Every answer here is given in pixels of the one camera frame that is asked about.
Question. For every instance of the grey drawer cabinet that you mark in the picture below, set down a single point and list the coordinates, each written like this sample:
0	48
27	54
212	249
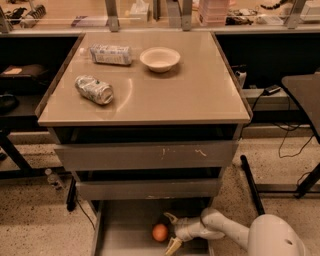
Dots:
199	99

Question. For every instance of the middle grey drawer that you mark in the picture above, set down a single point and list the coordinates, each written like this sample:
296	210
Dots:
149	189

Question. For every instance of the open bottom grey drawer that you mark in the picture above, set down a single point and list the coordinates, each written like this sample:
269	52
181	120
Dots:
124	227

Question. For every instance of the black table leg bar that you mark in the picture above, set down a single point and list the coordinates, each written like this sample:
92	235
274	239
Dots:
252	186

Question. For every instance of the clear plastic water bottle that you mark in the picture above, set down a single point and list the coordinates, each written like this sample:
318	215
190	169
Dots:
108	54

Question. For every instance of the pink stacked trays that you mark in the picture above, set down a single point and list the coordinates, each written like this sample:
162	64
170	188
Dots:
213	12

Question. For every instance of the black power adapter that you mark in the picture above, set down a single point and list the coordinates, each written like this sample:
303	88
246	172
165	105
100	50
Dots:
271	90

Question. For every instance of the orange fruit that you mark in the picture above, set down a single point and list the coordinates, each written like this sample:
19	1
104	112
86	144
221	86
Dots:
160	232

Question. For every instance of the top grey drawer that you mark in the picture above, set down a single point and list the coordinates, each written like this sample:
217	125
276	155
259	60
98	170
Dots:
157	155

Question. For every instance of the small bottle on floor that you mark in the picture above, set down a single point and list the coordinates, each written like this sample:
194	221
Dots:
53	179

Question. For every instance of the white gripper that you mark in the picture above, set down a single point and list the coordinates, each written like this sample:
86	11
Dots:
183	228

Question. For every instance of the crushed silver soda can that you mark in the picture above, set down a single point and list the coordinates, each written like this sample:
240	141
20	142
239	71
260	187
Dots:
94	90

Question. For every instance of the white tissue box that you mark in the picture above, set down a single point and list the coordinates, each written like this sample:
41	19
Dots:
139	11

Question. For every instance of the white paper bowl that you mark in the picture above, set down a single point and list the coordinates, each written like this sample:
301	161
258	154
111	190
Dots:
160	59

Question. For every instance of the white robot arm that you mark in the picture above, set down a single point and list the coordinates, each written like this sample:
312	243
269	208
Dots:
268	234

